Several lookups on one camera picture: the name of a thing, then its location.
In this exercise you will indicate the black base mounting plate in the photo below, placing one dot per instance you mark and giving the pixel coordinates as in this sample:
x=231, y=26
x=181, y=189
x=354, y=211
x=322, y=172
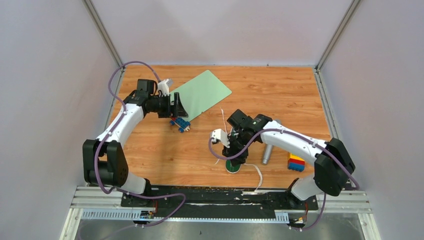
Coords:
x=218, y=202

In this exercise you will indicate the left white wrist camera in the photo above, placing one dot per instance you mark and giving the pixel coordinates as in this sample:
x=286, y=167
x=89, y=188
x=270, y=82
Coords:
x=163, y=87

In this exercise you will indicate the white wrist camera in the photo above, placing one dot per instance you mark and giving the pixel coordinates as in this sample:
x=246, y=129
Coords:
x=163, y=87
x=219, y=136

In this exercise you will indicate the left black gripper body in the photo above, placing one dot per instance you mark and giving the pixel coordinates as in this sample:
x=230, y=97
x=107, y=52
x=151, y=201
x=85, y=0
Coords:
x=161, y=105

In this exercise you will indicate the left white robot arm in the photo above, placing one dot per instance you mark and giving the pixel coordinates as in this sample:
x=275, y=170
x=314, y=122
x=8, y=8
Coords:
x=104, y=162

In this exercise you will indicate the light green cutting mat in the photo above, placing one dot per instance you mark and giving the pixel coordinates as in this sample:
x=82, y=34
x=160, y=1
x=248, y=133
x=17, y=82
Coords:
x=201, y=93

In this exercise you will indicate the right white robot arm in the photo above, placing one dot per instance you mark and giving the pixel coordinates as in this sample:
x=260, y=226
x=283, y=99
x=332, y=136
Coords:
x=333, y=165

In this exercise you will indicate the yellow red blue block stack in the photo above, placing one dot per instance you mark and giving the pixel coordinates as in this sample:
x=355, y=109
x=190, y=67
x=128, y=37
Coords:
x=295, y=163

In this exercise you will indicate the blue red toy car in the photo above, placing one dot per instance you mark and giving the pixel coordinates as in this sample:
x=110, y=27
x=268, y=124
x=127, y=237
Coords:
x=183, y=125

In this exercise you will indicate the green canvas sneaker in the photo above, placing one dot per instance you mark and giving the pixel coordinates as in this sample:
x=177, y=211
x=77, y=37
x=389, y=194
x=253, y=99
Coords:
x=230, y=168

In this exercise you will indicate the aluminium frame rail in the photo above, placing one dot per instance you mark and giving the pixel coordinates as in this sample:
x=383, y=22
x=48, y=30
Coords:
x=96, y=205

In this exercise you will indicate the silver microphone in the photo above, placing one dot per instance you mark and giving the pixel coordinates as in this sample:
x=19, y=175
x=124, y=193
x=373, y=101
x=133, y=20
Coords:
x=267, y=154

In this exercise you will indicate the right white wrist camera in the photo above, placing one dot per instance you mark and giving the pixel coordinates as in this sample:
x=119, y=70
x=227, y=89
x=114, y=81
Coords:
x=219, y=136

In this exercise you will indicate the white shoelace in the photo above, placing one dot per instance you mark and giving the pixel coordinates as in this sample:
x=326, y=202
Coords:
x=260, y=182

